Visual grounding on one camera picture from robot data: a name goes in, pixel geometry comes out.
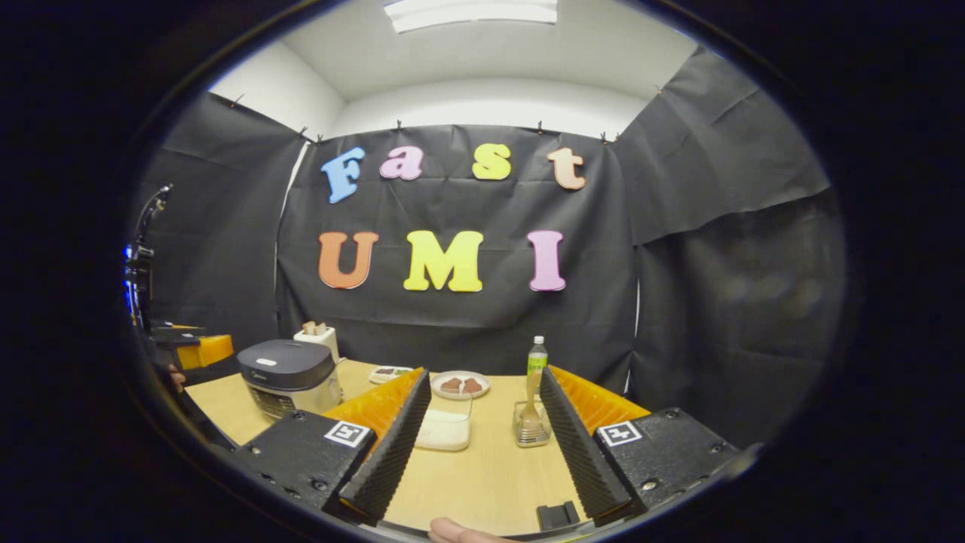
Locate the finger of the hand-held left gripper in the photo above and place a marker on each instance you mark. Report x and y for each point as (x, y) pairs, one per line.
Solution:
(207, 351)

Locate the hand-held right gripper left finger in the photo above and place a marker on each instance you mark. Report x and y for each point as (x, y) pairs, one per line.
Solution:
(392, 452)

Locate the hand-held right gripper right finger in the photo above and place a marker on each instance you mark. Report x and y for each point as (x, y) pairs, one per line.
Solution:
(580, 452)

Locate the clear box of rice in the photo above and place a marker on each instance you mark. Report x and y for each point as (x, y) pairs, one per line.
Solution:
(445, 434)

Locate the wooden spoon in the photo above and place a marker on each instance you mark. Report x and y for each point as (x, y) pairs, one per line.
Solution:
(532, 392)

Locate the grey rice cooker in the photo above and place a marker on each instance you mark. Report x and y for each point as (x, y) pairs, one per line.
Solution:
(286, 369)

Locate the white divided bean dish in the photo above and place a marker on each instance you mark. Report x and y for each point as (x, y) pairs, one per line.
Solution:
(388, 373)

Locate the white round plate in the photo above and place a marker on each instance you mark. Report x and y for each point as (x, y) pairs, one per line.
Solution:
(460, 396)

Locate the brown meat piece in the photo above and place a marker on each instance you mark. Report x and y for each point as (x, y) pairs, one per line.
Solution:
(472, 385)
(451, 385)

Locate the green drink bottle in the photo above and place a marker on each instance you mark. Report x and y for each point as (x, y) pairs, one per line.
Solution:
(537, 358)

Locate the white toaster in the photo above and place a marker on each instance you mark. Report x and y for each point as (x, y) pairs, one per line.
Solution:
(324, 343)

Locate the black backdrop cloth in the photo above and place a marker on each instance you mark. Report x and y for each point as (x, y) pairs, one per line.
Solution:
(452, 324)

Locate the large ceiling light panel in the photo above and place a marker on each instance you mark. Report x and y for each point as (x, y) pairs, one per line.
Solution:
(471, 13)

